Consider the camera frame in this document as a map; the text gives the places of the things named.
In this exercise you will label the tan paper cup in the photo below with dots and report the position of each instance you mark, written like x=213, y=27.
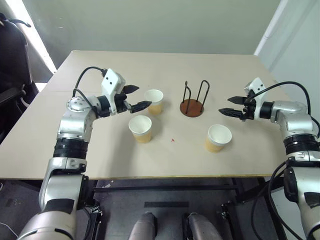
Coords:
x=143, y=136
x=215, y=146
x=155, y=107

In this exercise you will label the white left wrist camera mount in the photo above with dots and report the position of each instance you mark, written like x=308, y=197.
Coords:
x=111, y=78

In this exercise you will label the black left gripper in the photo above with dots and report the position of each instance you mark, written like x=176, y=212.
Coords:
x=122, y=102

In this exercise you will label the grey rounded robot leg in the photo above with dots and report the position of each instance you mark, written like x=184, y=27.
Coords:
x=145, y=227
x=202, y=228

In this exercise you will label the black floor strip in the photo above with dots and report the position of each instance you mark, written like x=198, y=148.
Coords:
x=166, y=204

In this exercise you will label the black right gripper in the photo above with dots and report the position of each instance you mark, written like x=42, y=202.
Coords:
x=250, y=111

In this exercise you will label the black office chair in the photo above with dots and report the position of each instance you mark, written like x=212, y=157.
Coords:
x=12, y=62

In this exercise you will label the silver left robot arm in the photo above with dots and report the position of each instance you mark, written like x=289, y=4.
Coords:
x=72, y=125

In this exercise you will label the black metal table frame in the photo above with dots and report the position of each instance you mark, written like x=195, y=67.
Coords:
x=162, y=188

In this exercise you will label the black stand foot bracket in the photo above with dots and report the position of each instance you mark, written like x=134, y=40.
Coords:
x=227, y=220
x=95, y=220

